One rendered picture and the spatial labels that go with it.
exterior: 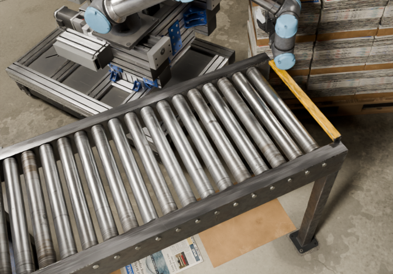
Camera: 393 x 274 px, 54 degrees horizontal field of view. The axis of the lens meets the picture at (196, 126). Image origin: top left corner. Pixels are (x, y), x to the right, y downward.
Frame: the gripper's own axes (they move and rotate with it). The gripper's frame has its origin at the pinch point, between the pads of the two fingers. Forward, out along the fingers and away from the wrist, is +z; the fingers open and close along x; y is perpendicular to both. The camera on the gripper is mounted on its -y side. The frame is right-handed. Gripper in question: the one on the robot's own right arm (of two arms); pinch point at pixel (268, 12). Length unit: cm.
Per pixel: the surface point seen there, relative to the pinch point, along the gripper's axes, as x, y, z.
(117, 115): 64, -5, -45
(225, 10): 8, -85, 125
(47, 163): 88, -6, -64
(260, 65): 7.4, -6.8, -25.1
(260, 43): 1.3, -23.1, 7.5
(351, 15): -40.1, -11.7, 6.8
